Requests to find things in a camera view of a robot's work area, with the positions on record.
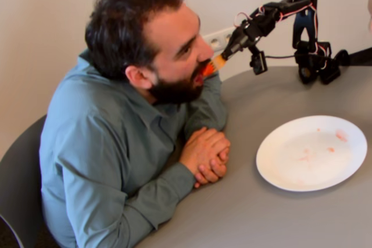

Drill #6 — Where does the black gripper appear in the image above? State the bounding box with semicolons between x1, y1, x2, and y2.
221;8;277;59

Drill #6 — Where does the yellow plastic fork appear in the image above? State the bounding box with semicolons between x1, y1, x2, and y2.
207;53;229;75

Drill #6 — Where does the man's right forearm green sleeve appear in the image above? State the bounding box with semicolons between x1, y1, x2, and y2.
116;161;197;248

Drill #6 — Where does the man's right hand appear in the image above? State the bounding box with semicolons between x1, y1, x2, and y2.
179;127;231;168

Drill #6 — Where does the man's left hand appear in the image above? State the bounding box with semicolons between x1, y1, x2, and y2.
193;159;228;189

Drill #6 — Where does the black table clamp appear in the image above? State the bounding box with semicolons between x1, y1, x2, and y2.
335;49;351;67

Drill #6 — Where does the black bar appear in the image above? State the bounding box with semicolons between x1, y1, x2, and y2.
348;46;372;67

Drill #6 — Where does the white round plate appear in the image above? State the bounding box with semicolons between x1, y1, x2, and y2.
255;115;369;193

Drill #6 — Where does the blurred skin-toned bystander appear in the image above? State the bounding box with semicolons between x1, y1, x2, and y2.
366;0;372;33

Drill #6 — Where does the bearded man in green shirt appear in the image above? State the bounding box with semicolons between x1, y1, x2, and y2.
39;0;232;248

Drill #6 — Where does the dark grey chair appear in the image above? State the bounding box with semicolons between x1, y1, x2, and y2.
0;114;59;248

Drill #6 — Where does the white wall socket strip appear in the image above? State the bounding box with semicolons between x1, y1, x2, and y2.
202;26;238;55

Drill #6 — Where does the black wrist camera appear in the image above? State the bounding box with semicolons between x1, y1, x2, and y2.
249;45;269;76

